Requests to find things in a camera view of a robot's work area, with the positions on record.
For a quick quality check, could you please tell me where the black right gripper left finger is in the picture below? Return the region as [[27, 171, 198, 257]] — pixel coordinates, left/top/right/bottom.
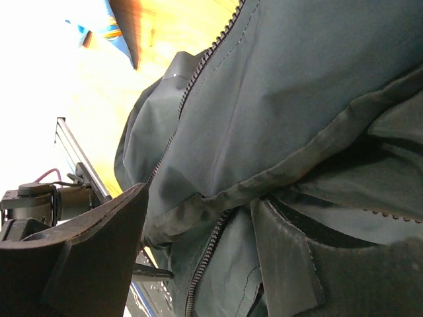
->
[[1, 184, 148, 316]]

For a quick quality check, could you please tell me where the blue patterned cloth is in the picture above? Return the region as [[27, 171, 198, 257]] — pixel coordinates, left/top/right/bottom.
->
[[64, 0, 142, 70]]

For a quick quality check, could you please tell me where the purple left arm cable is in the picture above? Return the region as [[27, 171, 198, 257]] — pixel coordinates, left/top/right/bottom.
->
[[34, 168, 63, 188]]

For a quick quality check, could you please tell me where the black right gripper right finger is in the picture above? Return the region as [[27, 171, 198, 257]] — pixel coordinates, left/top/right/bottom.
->
[[251, 197, 422, 316]]

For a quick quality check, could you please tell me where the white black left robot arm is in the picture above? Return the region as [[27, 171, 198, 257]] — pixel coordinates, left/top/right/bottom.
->
[[1, 162, 112, 242]]

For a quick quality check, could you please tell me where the aluminium front rail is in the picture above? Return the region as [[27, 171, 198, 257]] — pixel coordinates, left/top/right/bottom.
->
[[54, 117, 112, 203]]

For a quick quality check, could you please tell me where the dark grey zip jacket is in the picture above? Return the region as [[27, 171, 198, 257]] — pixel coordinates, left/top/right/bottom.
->
[[114, 1, 422, 316]]

